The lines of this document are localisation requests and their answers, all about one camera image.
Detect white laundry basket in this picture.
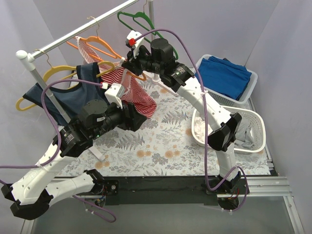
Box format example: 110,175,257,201
191,106,266,153

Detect navy blue tank top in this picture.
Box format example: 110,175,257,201
22,62,109,118

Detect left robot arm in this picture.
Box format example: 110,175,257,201
1,62,146,220

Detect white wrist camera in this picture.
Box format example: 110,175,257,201
125,30,144,59
101,82,125,109

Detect blue folded garment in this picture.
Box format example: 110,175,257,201
198,56,252,100

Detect light blue storage basket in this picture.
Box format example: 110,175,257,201
196,54,258,106

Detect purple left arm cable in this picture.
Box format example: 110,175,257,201
0,78,117,223

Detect yellow plastic hanger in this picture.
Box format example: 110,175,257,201
16,48,116,112

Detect white clothes rack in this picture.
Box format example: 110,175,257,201
16,0,180,161

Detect orange plastic hanger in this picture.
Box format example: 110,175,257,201
66,16,147,82

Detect red white striped tank top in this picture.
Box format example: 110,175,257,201
75,36,157,118

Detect floral patterned table mat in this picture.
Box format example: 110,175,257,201
46,68,272,177

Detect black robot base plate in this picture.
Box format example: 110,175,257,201
75,175,251,207

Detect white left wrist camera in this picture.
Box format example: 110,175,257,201
101,82,125,109

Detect white crumpled garment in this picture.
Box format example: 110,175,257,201
193,117,206,144

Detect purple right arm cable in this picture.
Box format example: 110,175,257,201
134,29,249,216

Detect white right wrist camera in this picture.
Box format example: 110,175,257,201
125,30,144,59

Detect green plastic hanger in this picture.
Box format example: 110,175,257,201
117,7,179,59

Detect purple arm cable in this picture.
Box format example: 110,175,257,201
0,78,117,223
134,29,249,216

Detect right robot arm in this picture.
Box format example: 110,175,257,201
127,38,242,194

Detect grey crumpled garment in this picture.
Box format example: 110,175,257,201
234,120,254,150

